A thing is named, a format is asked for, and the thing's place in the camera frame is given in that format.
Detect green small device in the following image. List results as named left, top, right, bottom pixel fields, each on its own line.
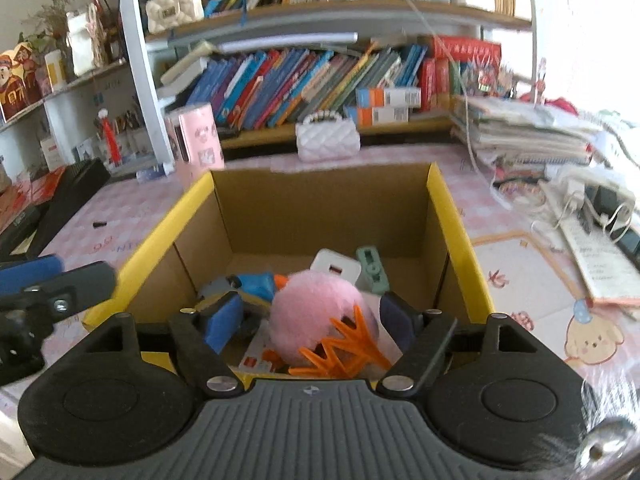
left=356, top=246, right=390, bottom=295

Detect upper orange white carton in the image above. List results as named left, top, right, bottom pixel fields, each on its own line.
left=356, top=87, right=422, bottom=108

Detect blue toy in box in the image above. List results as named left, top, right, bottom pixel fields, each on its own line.
left=198, top=273, right=278, bottom=309

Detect red thick books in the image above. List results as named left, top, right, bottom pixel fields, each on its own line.
left=418, top=35, right=502, bottom=112

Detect cream quilted pearl handbag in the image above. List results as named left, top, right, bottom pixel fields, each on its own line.
left=145, top=0, right=204, bottom=35

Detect white quilted handbag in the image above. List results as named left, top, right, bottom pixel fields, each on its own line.
left=295, top=110, right=361, bottom=162

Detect black box on desk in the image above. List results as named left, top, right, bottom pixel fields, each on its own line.
left=1, top=159, right=111, bottom=262

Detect orange white carton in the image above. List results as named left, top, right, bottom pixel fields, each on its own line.
left=356, top=87, right=422, bottom=108
left=344, top=106, right=409, bottom=127

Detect pink plush chick toy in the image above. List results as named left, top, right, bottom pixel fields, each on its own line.
left=262, top=270, right=392, bottom=379

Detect black smartphone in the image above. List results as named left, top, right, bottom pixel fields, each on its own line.
left=585, top=184, right=640, bottom=268

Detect pink cylindrical container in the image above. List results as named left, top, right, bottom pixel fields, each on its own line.
left=165, top=103, right=226, bottom=179

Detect red white figurine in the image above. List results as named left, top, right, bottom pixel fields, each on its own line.
left=98, top=108, right=122, bottom=166

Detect white charger cube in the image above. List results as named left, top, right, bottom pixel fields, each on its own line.
left=309, top=248, right=362, bottom=286

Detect row of leaning books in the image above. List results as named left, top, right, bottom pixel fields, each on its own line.
left=186, top=44, right=426, bottom=131

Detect stack of papers and magazines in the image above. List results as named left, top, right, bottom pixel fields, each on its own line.
left=450, top=96, right=606, bottom=183

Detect yellow cardboard box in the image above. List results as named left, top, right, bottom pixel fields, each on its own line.
left=81, top=161, right=497, bottom=391

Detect white charging cable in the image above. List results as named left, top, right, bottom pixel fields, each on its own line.
left=384, top=0, right=637, bottom=241

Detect white bookshelf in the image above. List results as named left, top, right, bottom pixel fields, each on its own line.
left=0, top=0, right=539, bottom=181

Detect white staples box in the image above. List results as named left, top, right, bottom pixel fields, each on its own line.
left=239, top=321, right=288, bottom=374

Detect lower orange white carton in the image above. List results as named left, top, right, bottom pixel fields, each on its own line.
left=344, top=106, right=409, bottom=127

